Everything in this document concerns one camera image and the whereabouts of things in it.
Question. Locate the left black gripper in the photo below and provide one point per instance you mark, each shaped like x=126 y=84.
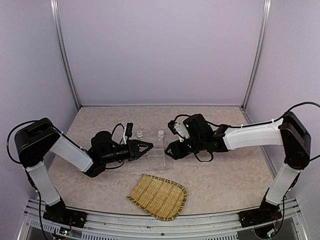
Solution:
x=134 y=149

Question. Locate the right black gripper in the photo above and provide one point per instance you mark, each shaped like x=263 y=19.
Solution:
x=177 y=153

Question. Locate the clear plastic pill organizer box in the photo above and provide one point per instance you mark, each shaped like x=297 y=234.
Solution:
x=156 y=157

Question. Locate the small white pill bottle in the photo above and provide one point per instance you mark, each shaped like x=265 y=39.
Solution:
x=139 y=134

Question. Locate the white capped pill bottle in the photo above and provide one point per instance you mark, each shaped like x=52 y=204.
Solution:
x=161 y=134

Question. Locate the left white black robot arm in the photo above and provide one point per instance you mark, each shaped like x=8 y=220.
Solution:
x=39 y=142

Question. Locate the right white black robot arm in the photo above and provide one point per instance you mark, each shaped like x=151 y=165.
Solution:
x=197 y=134

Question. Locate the woven bamboo tray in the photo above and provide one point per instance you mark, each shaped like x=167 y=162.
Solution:
x=160 y=198

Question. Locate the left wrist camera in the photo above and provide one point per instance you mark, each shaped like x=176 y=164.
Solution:
x=127 y=132

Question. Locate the left aluminium frame post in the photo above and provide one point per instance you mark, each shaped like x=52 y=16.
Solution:
x=63 y=53

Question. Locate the aluminium frame post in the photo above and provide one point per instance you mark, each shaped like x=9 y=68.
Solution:
x=63 y=53
x=258 y=54

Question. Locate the right aluminium frame post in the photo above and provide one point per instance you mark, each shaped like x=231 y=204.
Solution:
x=258 y=54

